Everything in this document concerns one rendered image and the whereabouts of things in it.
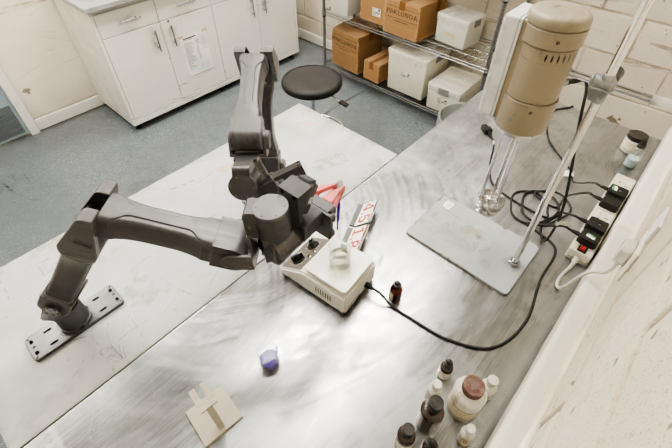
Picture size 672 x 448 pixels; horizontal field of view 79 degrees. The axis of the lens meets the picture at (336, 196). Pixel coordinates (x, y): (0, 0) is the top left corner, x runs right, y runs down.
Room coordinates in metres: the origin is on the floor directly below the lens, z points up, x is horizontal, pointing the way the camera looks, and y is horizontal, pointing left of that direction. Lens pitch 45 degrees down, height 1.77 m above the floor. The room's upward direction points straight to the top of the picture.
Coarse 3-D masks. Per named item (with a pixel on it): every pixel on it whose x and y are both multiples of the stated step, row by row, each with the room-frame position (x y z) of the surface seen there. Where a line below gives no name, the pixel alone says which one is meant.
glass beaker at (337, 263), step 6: (330, 240) 0.58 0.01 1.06; (336, 240) 0.59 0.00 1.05; (342, 240) 0.59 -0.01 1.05; (348, 240) 0.58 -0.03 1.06; (330, 246) 0.58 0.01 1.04; (336, 246) 0.59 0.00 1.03; (342, 246) 0.59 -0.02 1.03; (348, 246) 0.58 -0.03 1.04; (330, 252) 0.55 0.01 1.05; (348, 252) 0.55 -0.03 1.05; (330, 258) 0.55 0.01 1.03; (336, 258) 0.54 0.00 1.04; (342, 258) 0.54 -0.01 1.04; (348, 258) 0.55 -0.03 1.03; (330, 264) 0.55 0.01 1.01; (336, 264) 0.54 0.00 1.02; (342, 264) 0.54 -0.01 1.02; (348, 264) 0.55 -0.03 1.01; (336, 270) 0.54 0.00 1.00; (342, 270) 0.54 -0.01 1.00
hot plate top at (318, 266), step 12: (324, 252) 0.60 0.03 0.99; (360, 252) 0.60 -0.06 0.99; (312, 264) 0.57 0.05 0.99; (324, 264) 0.57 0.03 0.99; (360, 264) 0.57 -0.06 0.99; (324, 276) 0.53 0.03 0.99; (336, 276) 0.53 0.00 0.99; (348, 276) 0.53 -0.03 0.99; (360, 276) 0.54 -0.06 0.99; (336, 288) 0.50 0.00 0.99; (348, 288) 0.50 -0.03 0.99
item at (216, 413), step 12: (204, 384) 0.28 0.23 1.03; (192, 396) 0.26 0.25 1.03; (216, 396) 0.30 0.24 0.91; (228, 396) 0.30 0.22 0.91; (192, 408) 0.28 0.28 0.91; (204, 408) 0.24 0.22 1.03; (216, 408) 0.28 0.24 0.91; (228, 408) 0.28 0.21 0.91; (192, 420) 0.26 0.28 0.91; (204, 420) 0.26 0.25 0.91; (216, 420) 0.24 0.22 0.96; (228, 420) 0.26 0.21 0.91; (204, 432) 0.24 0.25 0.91; (216, 432) 0.24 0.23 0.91; (204, 444) 0.22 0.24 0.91
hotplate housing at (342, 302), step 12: (372, 264) 0.58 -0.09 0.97; (288, 276) 0.58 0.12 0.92; (300, 276) 0.56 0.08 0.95; (312, 276) 0.55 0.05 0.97; (372, 276) 0.58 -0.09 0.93; (312, 288) 0.54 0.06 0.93; (324, 288) 0.52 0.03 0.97; (360, 288) 0.53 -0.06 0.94; (372, 288) 0.54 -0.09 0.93; (324, 300) 0.52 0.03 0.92; (336, 300) 0.49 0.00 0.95; (348, 300) 0.49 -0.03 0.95
